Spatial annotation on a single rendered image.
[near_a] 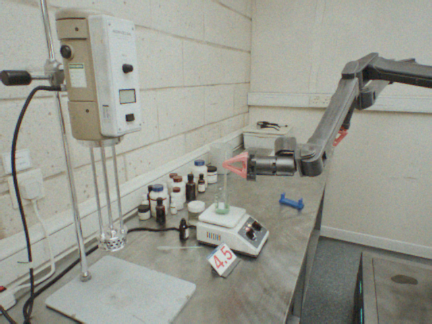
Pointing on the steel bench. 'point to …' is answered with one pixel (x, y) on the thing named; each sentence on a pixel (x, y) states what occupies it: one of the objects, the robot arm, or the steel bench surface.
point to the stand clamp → (57, 75)
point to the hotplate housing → (207, 236)
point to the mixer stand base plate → (122, 295)
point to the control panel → (254, 231)
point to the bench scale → (261, 151)
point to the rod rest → (291, 202)
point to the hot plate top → (222, 217)
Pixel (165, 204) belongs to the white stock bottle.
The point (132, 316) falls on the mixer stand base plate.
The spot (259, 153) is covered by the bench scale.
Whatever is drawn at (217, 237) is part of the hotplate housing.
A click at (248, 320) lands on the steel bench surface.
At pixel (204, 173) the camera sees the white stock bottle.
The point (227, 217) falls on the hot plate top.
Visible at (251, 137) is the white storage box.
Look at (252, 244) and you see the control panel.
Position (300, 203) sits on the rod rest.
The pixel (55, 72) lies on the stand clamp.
